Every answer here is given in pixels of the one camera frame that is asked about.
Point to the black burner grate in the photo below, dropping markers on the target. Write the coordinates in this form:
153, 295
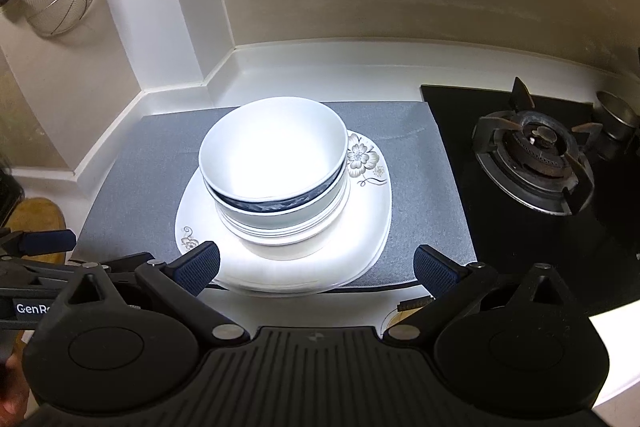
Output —
535, 157

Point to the grey drying mat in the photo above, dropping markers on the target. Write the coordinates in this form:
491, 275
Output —
130, 167

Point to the wooden cutting board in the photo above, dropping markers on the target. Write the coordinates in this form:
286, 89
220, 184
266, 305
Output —
37, 217

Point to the white bowl with blue pattern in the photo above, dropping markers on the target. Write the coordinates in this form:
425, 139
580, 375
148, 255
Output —
272, 147

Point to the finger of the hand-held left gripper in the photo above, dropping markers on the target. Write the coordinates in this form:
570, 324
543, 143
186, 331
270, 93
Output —
47, 241

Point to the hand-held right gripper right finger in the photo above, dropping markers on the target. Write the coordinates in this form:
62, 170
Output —
434, 271

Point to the white floral square plate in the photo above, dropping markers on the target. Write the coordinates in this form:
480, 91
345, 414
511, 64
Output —
300, 290
360, 227

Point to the beige ridged bowl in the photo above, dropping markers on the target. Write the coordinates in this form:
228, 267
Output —
282, 247

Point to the small metal pot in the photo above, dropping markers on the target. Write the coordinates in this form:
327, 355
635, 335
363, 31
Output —
617, 114

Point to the person's left hand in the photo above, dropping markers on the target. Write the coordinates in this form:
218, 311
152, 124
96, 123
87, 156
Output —
11, 387

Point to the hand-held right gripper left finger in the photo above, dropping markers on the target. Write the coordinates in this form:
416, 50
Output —
200, 268

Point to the black glass gas stove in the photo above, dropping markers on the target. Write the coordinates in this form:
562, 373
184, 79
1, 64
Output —
530, 247

